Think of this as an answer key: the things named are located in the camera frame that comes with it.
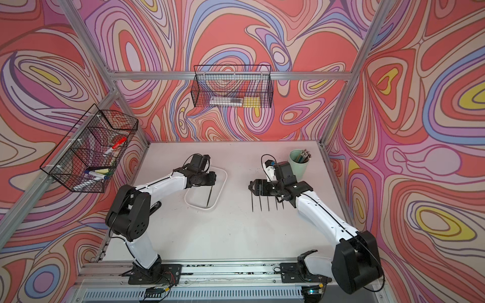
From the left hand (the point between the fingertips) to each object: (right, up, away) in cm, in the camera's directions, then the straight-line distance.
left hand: (217, 179), depth 95 cm
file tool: (+34, -13, -2) cm, 36 cm away
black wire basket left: (-50, +10, -20) cm, 55 cm away
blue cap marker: (-42, +5, -24) cm, 49 cm away
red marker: (-38, +17, -18) cm, 45 cm away
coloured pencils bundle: (+43, +12, -6) cm, 45 cm away
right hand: (+20, -4, -13) cm, 24 cm away
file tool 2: (+22, -12, -2) cm, 25 cm away
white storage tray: (-5, -8, -4) cm, 10 cm away
